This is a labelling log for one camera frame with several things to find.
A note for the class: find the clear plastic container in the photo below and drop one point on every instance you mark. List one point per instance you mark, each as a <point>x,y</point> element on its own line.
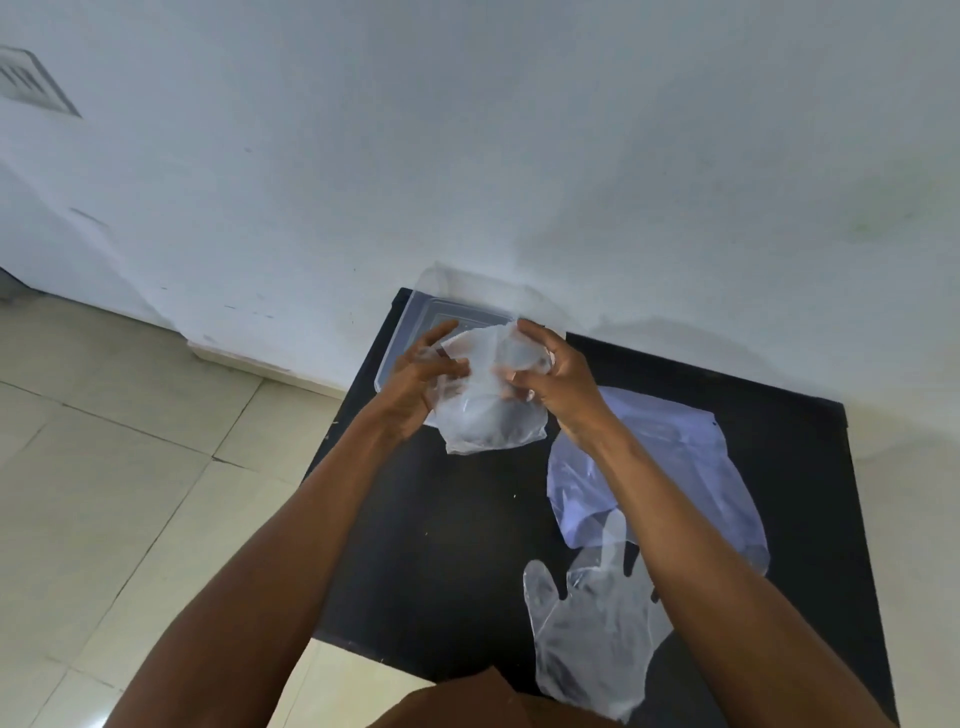
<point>411,322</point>

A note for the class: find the person's left forearm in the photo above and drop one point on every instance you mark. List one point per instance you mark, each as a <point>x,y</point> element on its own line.
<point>270,570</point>

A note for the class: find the clear plastic bag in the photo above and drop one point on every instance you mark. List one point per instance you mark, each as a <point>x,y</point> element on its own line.
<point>484,412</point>

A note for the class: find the person's left fingers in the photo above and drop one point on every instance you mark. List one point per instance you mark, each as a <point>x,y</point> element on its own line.
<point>439,339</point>

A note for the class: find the person's brown clothing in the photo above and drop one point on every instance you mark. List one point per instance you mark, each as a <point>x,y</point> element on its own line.
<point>480,705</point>

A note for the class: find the pale purple plastic bag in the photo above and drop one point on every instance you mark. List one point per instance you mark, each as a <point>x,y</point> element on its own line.
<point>675,465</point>

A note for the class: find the grey wall vent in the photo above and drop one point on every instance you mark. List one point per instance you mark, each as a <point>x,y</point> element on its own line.
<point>30,81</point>

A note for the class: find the clear plastic glove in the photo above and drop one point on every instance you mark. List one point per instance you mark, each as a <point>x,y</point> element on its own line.
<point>592,637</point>

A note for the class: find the person's right fingers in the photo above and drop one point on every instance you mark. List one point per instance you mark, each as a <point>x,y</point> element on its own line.
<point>541,335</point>

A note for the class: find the person's right hand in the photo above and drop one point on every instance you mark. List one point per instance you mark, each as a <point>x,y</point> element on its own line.
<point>570,390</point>

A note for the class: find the person's left hand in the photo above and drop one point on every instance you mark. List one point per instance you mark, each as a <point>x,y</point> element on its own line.
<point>409,390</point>

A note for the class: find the person's right forearm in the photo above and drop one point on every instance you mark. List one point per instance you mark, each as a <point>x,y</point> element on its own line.
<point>705,585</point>

